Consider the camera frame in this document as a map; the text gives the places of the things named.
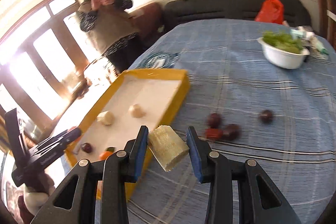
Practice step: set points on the small green object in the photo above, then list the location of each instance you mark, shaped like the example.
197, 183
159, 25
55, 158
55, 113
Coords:
324, 50

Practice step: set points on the orange mandarin with leaf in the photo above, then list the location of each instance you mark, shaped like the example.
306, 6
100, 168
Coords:
106, 154

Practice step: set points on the brown leather armchair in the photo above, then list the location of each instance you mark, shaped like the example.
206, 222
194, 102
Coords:
153, 19

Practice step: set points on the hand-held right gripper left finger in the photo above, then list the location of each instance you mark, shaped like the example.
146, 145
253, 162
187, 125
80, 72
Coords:
140, 158

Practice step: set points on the person's left hand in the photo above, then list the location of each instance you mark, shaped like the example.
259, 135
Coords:
35, 197

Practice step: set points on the blue plaid blanket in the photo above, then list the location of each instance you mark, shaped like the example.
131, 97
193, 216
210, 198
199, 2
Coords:
262, 174

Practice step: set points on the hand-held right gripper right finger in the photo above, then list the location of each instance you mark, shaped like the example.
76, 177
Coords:
195, 158

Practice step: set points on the white bowl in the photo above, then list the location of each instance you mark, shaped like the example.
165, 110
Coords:
284, 57

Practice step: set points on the green leafy vegetables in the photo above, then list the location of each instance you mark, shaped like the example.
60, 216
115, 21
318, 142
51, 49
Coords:
283, 41

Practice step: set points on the wooden framed glass door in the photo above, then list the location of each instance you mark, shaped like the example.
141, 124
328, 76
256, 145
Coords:
59, 29

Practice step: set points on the red plastic bag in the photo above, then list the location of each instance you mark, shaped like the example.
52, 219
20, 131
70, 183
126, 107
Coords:
270, 11

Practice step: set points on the yellow tray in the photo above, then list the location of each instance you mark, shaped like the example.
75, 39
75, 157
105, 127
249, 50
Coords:
147, 90

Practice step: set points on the dark purple plum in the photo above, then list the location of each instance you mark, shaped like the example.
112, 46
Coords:
214, 120
265, 116
231, 132
86, 148

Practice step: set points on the black sofa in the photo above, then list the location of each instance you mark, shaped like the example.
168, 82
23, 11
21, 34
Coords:
231, 7

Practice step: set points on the red wrinkled date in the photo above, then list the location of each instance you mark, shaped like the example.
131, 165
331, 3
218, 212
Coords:
214, 133

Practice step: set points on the pile of white plastic bags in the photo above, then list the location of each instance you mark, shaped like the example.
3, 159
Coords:
307, 35

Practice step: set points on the large peeled banana piece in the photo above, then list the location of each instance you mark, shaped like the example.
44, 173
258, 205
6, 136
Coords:
169, 149

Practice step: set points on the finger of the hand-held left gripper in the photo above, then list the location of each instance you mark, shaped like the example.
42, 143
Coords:
71, 136

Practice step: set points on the person's left forearm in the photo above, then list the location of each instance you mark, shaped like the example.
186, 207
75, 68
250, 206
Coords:
25, 211

